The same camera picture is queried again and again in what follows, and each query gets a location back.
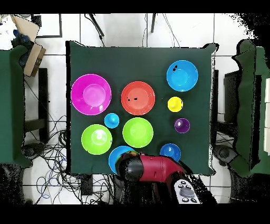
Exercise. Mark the purple cup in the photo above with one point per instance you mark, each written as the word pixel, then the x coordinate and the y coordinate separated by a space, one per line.
pixel 182 125

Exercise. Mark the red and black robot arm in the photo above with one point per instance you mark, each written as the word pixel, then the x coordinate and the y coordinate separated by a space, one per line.
pixel 156 169

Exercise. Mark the orange bowl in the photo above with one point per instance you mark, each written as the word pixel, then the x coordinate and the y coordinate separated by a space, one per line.
pixel 138 98

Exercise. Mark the green bowl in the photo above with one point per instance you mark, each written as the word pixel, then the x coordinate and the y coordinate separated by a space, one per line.
pixel 96 139
pixel 138 132

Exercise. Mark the light blue cup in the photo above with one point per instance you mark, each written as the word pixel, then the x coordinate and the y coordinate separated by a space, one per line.
pixel 111 120

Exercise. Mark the yellow cup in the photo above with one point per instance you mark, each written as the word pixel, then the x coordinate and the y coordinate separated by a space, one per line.
pixel 175 104

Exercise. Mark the pink bowl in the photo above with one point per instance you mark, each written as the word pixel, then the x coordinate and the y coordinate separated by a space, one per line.
pixel 91 94

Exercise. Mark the small dark blue bowl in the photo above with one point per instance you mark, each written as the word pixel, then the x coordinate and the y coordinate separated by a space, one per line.
pixel 168 149

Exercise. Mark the dark green table cloth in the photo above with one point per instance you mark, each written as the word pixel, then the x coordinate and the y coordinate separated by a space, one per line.
pixel 137 61

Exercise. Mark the light blue bowl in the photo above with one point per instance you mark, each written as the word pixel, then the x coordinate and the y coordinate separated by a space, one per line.
pixel 114 158
pixel 182 75

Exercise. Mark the black tripod leg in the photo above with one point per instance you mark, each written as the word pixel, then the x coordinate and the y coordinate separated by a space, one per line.
pixel 153 23
pixel 97 26

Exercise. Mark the black metal stand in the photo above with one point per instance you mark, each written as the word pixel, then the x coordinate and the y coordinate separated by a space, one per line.
pixel 43 95
pixel 231 95

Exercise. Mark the green cloth side table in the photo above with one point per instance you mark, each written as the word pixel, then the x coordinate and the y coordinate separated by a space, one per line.
pixel 11 105
pixel 246 105

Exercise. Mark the brown cardboard box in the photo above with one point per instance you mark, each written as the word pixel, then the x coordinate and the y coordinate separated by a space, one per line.
pixel 33 60

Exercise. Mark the brown cardboard sheet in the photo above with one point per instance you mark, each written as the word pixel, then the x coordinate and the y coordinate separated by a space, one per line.
pixel 26 27

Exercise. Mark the black pedestal leg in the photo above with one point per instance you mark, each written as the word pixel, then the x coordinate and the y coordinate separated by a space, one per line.
pixel 224 155
pixel 33 150

